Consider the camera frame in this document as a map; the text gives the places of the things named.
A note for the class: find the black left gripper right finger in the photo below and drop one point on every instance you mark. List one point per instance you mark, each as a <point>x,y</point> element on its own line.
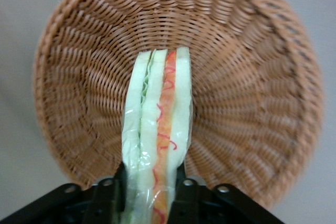
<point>185,200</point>

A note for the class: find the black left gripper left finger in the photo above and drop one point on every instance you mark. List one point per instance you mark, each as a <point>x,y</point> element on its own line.
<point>107,200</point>

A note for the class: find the triangle sandwich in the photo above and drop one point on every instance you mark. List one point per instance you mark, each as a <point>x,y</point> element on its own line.
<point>160,119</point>

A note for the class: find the brown round wicker basket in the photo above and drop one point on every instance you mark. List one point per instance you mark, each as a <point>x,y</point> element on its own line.
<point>236,90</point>

